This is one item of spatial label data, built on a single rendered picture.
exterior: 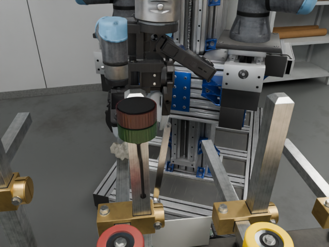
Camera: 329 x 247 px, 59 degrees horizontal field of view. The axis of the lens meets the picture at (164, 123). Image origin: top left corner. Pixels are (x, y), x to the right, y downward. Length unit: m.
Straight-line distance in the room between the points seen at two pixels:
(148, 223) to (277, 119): 0.32
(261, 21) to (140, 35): 0.70
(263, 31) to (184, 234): 0.76
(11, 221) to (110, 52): 0.44
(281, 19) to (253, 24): 2.59
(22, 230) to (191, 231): 0.36
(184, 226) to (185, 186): 0.94
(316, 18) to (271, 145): 3.47
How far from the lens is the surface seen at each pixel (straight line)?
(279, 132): 0.56
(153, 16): 0.49
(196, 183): 1.68
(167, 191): 1.62
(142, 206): 0.60
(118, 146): 0.81
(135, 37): 0.53
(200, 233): 0.75
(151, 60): 0.53
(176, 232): 0.73
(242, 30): 1.14
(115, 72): 0.78
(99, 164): 2.17
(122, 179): 0.71
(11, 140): 0.74
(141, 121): 0.41
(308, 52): 4.06
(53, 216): 1.89
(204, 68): 0.54
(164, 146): 0.62
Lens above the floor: 1.33
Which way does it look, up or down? 31 degrees down
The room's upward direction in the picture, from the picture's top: straight up
